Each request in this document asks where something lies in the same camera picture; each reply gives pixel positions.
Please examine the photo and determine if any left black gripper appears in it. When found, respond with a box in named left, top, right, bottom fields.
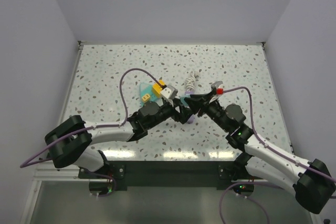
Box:
left=146, top=97, right=192, bottom=130

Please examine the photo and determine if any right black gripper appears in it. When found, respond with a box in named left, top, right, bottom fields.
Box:
left=184, top=91, right=229, bottom=132

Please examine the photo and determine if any teal small plug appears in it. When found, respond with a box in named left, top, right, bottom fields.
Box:
left=180, top=97, right=188, bottom=107

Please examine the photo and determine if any yellow cube socket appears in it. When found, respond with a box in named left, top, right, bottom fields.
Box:
left=152, top=80, right=166, bottom=98

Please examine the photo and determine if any yellow small plug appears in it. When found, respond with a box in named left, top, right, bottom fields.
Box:
left=141, top=93, right=151, bottom=103

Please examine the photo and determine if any teal triangular socket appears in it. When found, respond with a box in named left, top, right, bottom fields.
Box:
left=140, top=81, right=163, bottom=104

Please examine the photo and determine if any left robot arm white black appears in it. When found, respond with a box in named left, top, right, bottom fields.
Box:
left=45, top=100, right=192, bottom=178

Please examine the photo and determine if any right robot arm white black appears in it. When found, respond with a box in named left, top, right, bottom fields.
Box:
left=184, top=89, right=335, bottom=214

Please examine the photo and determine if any purple power strip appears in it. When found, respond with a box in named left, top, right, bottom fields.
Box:
left=184, top=91, right=195, bottom=124

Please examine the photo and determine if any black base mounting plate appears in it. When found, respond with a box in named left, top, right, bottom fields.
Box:
left=78, top=160, right=257, bottom=192

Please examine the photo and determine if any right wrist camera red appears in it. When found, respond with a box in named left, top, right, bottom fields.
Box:
left=210, top=81, right=224, bottom=103

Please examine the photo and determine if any white coiled power cord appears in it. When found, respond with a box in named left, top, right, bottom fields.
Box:
left=184, top=70, right=200, bottom=92

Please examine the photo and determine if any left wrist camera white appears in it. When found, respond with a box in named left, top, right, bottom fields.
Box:
left=161, top=85, right=178, bottom=104

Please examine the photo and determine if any aluminium frame rail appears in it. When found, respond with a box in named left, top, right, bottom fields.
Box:
left=33, top=163, right=79, bottom=182

